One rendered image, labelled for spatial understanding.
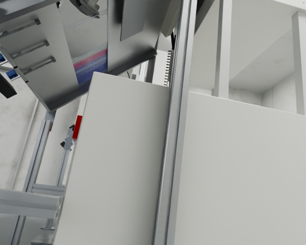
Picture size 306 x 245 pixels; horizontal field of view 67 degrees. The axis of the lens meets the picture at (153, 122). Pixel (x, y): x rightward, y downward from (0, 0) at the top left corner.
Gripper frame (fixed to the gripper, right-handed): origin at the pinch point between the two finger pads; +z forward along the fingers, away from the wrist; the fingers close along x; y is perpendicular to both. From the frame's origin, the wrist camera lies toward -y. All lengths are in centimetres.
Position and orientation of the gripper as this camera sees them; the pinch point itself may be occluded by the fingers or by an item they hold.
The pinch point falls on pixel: (94, 14)
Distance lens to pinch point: 96.7
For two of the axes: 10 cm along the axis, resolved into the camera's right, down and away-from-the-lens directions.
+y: 6.4, -7.0, 3.2
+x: -1.9, 2.6, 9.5
